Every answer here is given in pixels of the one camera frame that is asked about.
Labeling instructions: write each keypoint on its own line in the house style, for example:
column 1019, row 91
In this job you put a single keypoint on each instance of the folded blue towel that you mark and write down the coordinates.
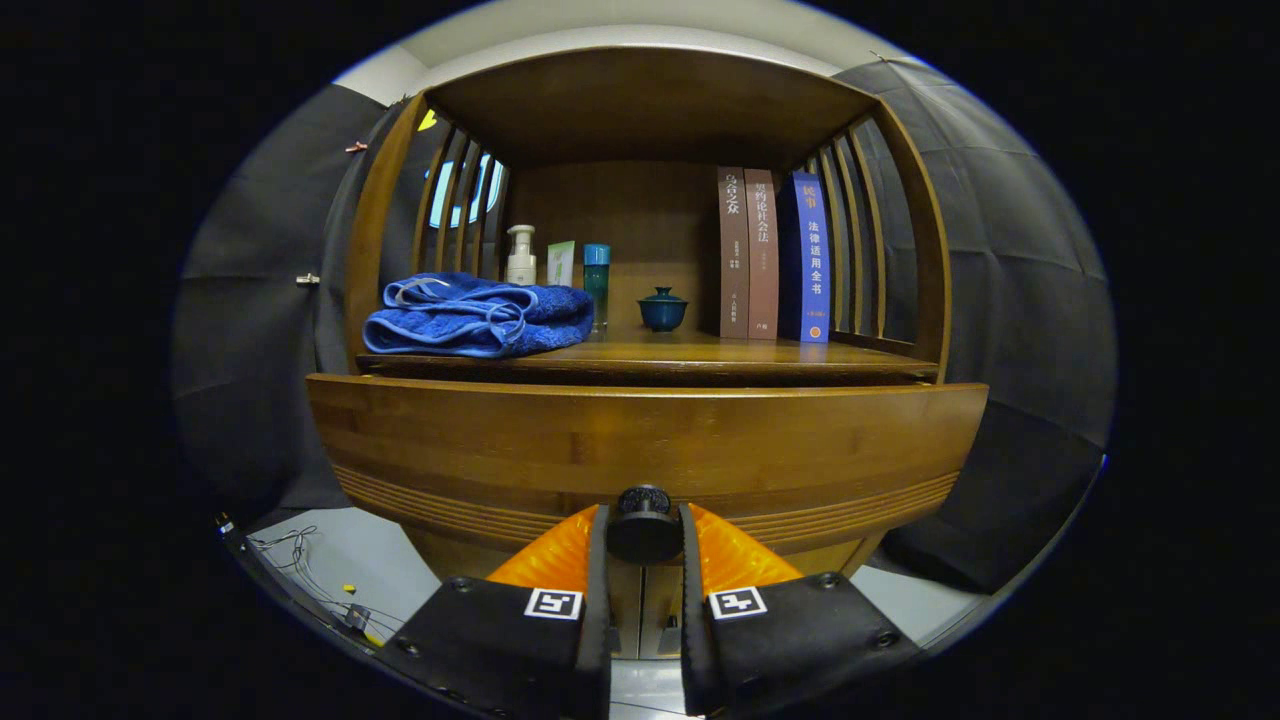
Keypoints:
column 470, row 320

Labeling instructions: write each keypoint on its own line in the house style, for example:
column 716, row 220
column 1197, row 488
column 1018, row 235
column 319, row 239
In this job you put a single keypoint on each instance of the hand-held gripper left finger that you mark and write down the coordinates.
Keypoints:
column 597, row 600

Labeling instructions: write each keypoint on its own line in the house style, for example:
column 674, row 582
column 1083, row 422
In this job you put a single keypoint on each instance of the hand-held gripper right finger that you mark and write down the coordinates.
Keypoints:
column 692, row 600

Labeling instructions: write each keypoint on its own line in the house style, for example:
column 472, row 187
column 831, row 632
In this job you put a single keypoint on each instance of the wooden drawer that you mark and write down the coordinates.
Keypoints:
column 500, row 450

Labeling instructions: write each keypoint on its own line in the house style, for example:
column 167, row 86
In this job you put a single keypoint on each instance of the light green tube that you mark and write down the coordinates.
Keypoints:
column 561, row 265

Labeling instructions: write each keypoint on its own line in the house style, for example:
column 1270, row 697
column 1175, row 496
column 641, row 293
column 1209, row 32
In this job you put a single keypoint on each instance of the teal bottle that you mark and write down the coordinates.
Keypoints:
column 596, row 285

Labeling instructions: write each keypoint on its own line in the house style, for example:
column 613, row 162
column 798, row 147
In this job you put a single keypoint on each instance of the blue book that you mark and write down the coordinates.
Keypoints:
column 812, row 260

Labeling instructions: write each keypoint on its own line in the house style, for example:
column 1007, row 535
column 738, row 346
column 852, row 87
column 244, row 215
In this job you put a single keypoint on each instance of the dark blue lidded teacup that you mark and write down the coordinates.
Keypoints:
column 662, row 312

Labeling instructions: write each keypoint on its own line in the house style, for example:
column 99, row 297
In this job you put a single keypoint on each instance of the black round drawer knob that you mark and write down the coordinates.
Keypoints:
column 645, row 525

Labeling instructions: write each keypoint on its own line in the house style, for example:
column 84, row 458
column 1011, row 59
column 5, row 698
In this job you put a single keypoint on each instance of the wooden cabinet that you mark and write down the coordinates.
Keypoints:
column 640, row 110

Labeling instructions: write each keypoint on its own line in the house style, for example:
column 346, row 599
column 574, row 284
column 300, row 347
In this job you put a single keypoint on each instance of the reddish brown book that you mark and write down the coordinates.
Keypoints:
column 762, row 260

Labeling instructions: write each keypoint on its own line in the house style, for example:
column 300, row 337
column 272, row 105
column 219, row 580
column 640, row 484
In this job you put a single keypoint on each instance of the wooden countertop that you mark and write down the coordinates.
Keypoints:
column 680, row 352

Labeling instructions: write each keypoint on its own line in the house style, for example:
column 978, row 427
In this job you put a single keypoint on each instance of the white pump bottle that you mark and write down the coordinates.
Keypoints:
column 520, row 268

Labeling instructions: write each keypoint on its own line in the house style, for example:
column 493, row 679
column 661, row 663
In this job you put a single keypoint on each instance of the dark brown book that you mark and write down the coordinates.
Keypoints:
column 733, row 260

